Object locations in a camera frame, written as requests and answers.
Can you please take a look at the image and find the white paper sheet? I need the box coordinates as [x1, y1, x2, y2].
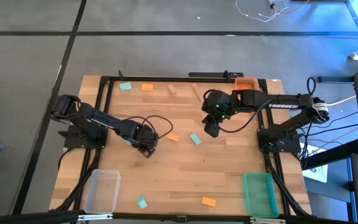
[301, 144, 329, 184]

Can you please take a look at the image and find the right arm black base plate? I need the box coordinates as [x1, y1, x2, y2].
[257, 127, 301, 154]

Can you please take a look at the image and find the clear plastic bin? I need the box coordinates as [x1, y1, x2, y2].
[83, 169, 122, 215]

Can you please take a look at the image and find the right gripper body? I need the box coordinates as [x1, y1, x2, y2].
[201, 89, 238, 139]

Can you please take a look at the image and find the black stand foot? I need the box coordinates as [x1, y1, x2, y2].
[318, 60, 358, 84]

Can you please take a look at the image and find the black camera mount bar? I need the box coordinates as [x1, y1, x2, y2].
[188, 71, 244, 79]

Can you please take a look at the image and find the black floor cable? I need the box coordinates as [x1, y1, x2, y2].
[306, 123, 358, 137]
[301, 110, 358, 130]

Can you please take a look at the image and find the silver corner bracket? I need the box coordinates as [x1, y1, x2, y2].
[249, 217, 287, 224]
[78, 213, 114, 222]

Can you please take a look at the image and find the black gantry crossbar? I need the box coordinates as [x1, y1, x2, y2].
[0, 210, 358, 224]

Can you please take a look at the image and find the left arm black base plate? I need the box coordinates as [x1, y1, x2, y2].
[57, 123, 108, 149]

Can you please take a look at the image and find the white floor cable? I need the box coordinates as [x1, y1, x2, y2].
[235, 0, 289, 23]

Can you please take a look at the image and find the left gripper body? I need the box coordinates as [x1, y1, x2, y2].
[130, 123, 160, 159]

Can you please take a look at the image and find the green plastic bin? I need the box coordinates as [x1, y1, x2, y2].
[242, 172, 280, 218]

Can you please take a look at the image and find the black floor bar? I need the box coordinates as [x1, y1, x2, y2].
[301, 138, 358, 170]

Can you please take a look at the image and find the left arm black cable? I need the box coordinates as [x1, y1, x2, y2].
[116, 114, 174, 140]

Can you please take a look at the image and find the yellow floor cable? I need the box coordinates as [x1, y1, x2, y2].
[326, 95, 357, 107]

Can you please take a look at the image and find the orange plastic bin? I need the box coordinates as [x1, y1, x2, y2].
[234, 77, 260, 93]

